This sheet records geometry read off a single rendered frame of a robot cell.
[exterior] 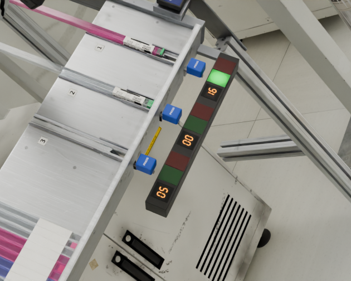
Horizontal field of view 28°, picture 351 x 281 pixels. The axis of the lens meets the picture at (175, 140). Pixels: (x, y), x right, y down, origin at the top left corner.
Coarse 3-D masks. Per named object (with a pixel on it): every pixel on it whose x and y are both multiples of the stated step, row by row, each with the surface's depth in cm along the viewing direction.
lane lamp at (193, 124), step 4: (192, 116) 126; (188, 120) 126; (192, 120) 126; (196, 120) 126; (200, 120) 126; (204, 120) 126; (188, 124) 126; (192, 124) 126; (196, 124) 126; (200, 124) 126; (204, 124) 126; (188, 128) 125; (192, 128) 125; (196, 128) 125; (200, 128) 125; (204, 128) 125; (196, 132) 125; (200, 132) 125
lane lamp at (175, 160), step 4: (172, 152) 123; (176, 152) 123; (172, 156) 122; (176, 156) 122; (180, 156) 122; (184, 156) 122; (168, 160) 122; (172, 160) 122; (176, 160) 122; (180, 160) 122; (184, 160) 122; (188, 160) 122; (168, 164) 122; (172, 164) 122; (176, 164) 122; (180, 164) 122; (184, 164) 122; (176, 168) 121; (180, 168) 121; (184, 168) 121
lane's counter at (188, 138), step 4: (184, 132) 125; (180, 136) 124; (184, 136) 124; (188, 136) 124; (192, 136) 124; (196, 136) 124; (180, 140) 124; (184, 140) 124; (188, 140) 124; (192, 140) 124; (196, 140) 124; (180, 144) 124; (184, 144) 124; (188, 144) 124; (192, 144) 124; (188, 148) 123; (192, 148) 123
